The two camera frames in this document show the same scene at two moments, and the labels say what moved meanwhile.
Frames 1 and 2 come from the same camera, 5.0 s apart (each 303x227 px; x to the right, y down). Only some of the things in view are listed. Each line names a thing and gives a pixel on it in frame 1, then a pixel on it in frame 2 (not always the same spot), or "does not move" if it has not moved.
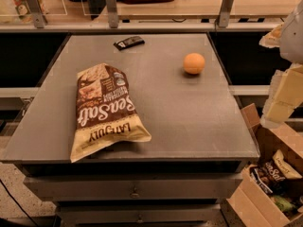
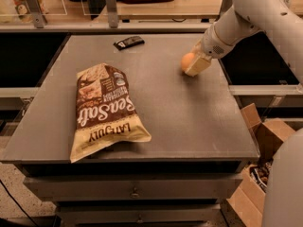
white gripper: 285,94 → 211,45
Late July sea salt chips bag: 105,112 does not move
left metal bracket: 34,6 does not move
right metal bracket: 227,2 does not move
